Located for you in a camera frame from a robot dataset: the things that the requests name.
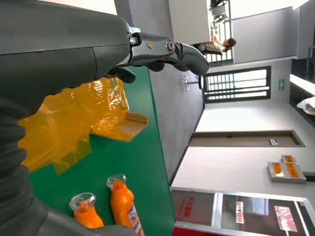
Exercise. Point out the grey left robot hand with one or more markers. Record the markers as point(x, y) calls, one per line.
point(61, 42)

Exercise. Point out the orange bottle clear cap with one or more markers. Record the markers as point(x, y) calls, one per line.
point(86, 216)
point(121, 205)

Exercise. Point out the yellow tape-wrapped box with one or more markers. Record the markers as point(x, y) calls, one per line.
point(69, 130)

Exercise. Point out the green table mat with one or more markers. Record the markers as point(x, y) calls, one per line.
point(137, 156)

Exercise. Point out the white stand black base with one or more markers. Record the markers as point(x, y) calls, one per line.
point(186, 83)

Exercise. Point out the person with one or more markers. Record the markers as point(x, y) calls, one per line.
point(216, 46)

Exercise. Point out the metal shelf rack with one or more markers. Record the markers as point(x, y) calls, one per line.
point(219, 11)

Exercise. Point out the brown framed door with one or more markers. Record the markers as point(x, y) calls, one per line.
point(245, 140)

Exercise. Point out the black framed glass door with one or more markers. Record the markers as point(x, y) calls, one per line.
point(268, 84)

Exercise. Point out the green exit sign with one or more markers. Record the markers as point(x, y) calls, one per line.
point(281, 84)

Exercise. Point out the red white display cabinet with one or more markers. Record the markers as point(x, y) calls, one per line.
point(245, 211)

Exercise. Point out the small door plate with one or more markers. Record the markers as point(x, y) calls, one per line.
point(273, 142)

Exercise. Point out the grey wall plaque orange cards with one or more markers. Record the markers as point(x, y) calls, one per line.
point(286, 171)

